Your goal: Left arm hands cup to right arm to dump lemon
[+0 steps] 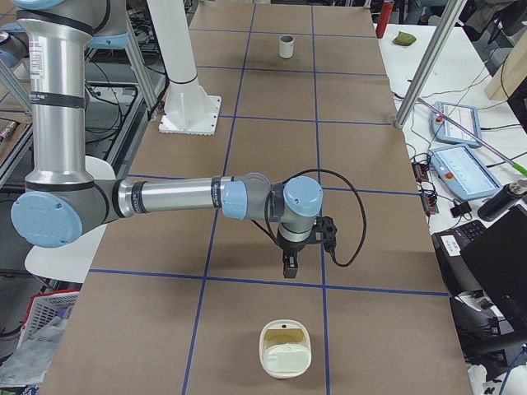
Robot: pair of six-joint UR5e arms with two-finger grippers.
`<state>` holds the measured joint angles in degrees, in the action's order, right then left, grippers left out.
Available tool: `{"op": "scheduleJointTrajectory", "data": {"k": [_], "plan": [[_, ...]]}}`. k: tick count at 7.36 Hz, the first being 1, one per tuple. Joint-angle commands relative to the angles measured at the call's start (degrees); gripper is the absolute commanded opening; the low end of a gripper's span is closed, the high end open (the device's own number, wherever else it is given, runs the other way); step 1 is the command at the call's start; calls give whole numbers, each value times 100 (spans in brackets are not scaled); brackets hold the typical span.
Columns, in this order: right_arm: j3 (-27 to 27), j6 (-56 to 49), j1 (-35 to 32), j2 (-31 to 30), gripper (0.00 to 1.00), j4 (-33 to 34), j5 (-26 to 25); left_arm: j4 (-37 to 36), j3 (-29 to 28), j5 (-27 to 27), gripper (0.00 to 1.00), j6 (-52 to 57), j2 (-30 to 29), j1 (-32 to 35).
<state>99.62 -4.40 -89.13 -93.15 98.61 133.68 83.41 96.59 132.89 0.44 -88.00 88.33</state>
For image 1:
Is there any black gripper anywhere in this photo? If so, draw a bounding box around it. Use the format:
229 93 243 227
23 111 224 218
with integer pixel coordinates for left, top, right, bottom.
279 236 302 279

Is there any white cup with handle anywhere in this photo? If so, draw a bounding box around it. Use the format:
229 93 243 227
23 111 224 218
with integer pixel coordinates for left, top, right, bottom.
278 35 295 59

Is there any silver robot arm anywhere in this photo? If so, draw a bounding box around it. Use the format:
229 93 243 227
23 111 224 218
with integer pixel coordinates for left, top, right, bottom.
11 1 323 278

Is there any cream plastic bin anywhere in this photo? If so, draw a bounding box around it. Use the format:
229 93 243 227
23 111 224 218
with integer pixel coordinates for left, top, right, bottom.
259 318 312 379

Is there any black keyboard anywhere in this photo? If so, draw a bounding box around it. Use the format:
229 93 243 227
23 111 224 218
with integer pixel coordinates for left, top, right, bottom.
454 220 487 249

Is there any lower teach pendant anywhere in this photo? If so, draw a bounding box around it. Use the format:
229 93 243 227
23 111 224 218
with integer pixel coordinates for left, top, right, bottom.
428 143 501 201

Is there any teach pendant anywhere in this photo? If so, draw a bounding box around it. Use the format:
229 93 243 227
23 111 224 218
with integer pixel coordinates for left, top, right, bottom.
428 143 501 201
430 101 482 148

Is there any upper teach pendant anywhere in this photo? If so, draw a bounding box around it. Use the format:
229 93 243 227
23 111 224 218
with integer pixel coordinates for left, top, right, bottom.
430 101 482 148

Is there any black laptop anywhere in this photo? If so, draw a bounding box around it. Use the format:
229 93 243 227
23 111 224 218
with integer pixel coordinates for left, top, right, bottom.
460 205 526 328

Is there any black water bottle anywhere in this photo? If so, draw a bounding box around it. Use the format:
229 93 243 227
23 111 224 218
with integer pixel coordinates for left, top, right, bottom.
477 179 526 221

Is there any white chair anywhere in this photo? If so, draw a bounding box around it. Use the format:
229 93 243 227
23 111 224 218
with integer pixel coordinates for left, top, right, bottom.
24 155 118 285

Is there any white laundry basket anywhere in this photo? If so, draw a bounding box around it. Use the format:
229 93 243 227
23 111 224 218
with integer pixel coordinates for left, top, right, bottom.
16 289 80 349

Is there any green cloth pouch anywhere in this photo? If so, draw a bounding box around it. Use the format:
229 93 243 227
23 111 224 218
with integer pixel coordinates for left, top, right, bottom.
392 31 417 47

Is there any red cylinder bottle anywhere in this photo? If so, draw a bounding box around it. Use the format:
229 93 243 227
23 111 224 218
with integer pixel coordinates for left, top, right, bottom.
375 0 394 39

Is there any black camera cable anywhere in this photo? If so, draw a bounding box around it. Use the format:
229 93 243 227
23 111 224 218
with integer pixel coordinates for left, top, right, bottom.
250 168 369 267

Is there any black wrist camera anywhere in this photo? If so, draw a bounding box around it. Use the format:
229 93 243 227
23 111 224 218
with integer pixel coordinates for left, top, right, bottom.
312 216 338 253

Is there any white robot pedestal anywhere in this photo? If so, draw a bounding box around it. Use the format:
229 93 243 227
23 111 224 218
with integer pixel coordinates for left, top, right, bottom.
147 0 222 135

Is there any aluminium frame post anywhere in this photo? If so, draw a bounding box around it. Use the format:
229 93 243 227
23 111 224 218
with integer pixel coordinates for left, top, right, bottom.
394 0 466 129

